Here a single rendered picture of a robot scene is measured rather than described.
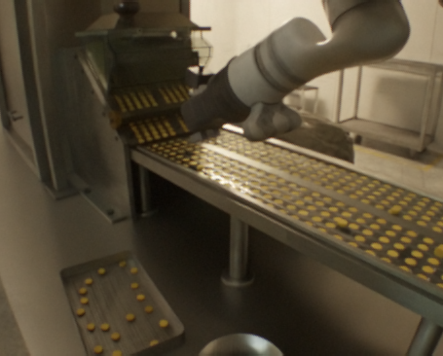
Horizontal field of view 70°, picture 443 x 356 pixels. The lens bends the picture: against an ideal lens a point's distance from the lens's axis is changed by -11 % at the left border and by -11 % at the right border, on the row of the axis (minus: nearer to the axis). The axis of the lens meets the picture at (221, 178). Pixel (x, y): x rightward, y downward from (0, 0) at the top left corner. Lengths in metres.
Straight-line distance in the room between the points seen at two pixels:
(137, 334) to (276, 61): 0.36
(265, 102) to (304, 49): 0.10
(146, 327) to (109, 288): 0.10
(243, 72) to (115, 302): 0.35
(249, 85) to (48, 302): 0.40
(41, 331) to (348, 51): 0.48
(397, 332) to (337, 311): 0.08
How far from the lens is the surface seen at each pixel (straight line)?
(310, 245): 0.37
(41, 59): 0.79
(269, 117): 0.42
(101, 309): 0.51
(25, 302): 0.56
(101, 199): 0.78
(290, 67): 0.37
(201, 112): 0.48
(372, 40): 0.32
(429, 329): 0.37
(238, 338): 0.35
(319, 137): 0.67
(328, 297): 0.53
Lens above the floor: 1.15
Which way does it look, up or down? 24 degrees down
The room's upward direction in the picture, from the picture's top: straight up
